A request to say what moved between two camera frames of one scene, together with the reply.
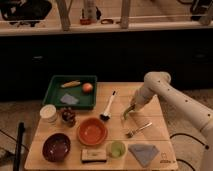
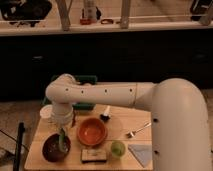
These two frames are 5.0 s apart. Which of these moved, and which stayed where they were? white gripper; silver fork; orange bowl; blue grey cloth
Moved: white gripper
Stayed: silver fork; orange bowl; blue grey cloth
